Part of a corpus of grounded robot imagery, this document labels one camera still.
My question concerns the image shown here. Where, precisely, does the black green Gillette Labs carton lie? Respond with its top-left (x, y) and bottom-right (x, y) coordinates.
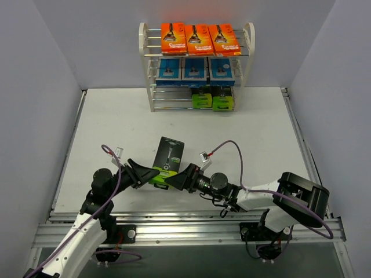
top-left (191, 86), bottom-right (212, 109)

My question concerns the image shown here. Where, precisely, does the Harry's blade cartridge pack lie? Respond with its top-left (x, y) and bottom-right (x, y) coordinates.
top-left (181, 57), bottom-right (208, 87)

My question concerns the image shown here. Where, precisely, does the grey Harry's box blue razor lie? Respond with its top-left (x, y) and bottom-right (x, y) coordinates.
top-left (208, 57), bottom-right (235, 87)

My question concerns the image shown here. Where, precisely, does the orange Gillette Fusion5 razor box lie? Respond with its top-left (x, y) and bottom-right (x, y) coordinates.
top-left (208, 24), bottom-right (242, 57)

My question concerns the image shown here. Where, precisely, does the small orange Gillette razor box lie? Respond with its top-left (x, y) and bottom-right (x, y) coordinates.
top-left (161, 22), bottom-right (187, 54)

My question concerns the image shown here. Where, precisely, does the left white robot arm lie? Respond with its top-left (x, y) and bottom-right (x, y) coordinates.
top-left (24, 159), bottom-right (159, 277)

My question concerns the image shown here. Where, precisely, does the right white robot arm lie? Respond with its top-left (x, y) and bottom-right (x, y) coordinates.
top-left (165, 164), bottom-right (330, 239)

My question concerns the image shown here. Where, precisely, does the white chrome-bar shelf rack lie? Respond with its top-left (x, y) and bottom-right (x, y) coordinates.
top-left (139, 22), bottom-right (256, 112)

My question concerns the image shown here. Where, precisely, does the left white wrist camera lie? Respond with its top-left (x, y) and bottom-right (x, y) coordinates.
top-left (112, 147), bottom-right (123, 167)

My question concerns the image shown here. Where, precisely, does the aluminium rail base frame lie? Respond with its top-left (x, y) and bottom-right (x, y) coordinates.
top-left (31, 86), bottom-right (347, 253)

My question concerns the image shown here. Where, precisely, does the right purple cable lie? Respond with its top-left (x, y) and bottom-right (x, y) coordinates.
top-left (208, 140), bottom-right (334, 261)

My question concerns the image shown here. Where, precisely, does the purple cable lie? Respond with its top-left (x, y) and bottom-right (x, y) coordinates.
top-left (26, 144), bottom-right (143, 278)
top-left (208, 140), bottom-right (334, 261)

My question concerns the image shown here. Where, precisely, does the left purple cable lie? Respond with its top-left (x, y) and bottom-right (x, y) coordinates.
top-left (26, 144), bottom-right (143, 278)

